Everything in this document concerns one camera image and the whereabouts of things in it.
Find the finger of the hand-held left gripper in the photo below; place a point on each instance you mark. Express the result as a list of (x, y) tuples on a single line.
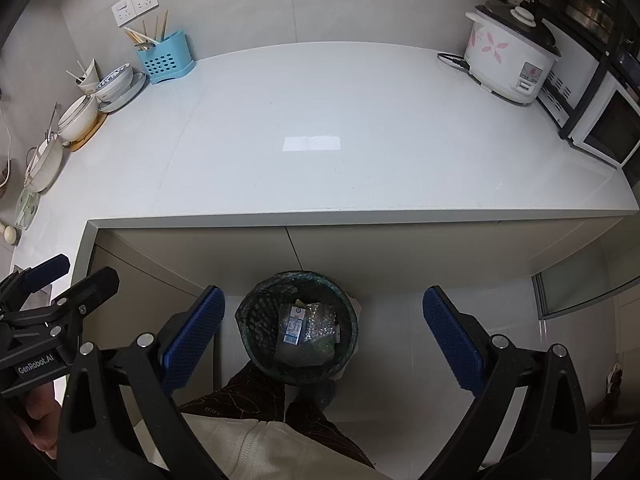
[(47, 267), (95, 287)]

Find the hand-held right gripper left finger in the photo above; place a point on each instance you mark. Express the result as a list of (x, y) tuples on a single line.
[(192, 340)]

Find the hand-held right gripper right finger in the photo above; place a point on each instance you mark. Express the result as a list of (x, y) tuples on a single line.
[(452, 335)]

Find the black mesh waste bin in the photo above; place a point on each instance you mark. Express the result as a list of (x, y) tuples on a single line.
[(260, 360)]

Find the blue white milk carton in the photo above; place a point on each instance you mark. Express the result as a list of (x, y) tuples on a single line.
[(292, 327)]

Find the teal plastic bin liner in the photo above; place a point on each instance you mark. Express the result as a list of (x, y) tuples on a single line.
[(295, 276)]

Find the clear plastic bag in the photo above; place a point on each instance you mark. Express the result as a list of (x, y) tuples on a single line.
[(320, 320)]

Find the person's left hand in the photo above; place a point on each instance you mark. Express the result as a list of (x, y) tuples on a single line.
[(45, 415)]

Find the beige cabinet door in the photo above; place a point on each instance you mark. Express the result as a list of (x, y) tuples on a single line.
[(200, 250), (450, 250), (135, 290)]

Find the beige scrub brush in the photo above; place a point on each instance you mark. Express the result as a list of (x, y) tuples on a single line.
[(9, 234)]

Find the green white dish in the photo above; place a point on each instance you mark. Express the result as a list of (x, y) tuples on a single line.
[(27, 207)]

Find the brown patterned pants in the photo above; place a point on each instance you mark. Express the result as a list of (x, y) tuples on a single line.
[(235, 395)]

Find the white pot with ladle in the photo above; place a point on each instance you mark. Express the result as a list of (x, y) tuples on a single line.
[(47, 165)]

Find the cream sweatshirt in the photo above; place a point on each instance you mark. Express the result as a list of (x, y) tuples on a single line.
[(240, 445)]

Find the wooden trivet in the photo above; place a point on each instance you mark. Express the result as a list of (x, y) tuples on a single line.
[(92, 135)]

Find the frosted glass sliding door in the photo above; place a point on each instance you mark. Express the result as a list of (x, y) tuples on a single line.
[(585, 285)]

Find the white ceramic bowl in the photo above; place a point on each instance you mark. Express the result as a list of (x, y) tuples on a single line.
[(77, 120)]

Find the white utensil cup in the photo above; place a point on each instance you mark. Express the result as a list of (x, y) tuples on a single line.
[(89, 80)]

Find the blue patterned bowl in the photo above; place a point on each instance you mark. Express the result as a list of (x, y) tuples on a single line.
[(115, 82)]

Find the blue utensil holder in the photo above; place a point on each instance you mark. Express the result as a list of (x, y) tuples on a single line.
[(167, 60)]

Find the bundle of wooden chopsticks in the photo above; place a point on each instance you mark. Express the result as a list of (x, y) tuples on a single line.
[(136, 36)]

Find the white microwave oven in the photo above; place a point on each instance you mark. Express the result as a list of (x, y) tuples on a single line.
[(605, 125)]

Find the black metal rack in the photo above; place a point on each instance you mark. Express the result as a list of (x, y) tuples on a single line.
[(585, 99)]

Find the white floral rice cooker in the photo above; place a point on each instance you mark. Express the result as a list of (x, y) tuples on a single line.
[(500, 55)]

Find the white vented appliance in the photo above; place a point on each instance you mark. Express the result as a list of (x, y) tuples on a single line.
[(575, 55)]

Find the stainless steel steamer pot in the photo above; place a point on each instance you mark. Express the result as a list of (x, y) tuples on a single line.
[(590, 7)]

